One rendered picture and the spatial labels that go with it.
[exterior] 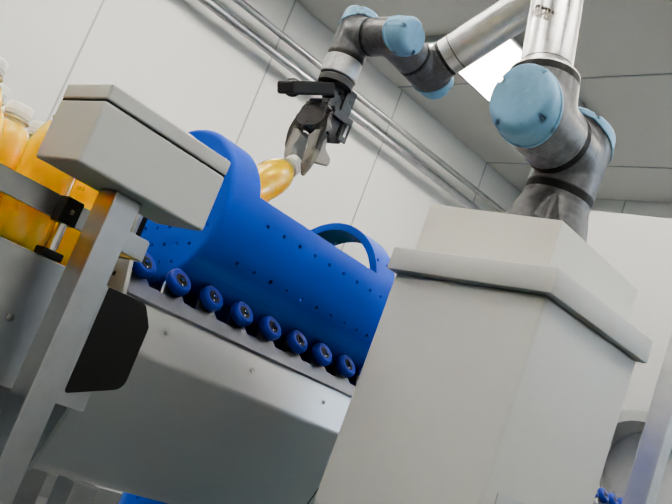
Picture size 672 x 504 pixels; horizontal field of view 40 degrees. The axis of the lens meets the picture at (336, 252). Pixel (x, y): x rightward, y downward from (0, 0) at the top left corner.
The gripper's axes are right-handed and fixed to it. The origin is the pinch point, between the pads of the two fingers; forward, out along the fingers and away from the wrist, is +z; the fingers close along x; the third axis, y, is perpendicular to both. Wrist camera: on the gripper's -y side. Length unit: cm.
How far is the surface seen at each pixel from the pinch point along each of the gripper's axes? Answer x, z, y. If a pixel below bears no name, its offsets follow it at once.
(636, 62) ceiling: 112, -210, 309
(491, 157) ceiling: 287, -209, 447
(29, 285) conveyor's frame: -24, 42, -55
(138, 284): -12.4, 34.5, -31.4
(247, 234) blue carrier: -15.5, 20.0, -17.7
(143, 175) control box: -35, 25, -53
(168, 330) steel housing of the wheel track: -14.0, 39.2, -24.0
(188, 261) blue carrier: -11.7, 27.8, -23.7
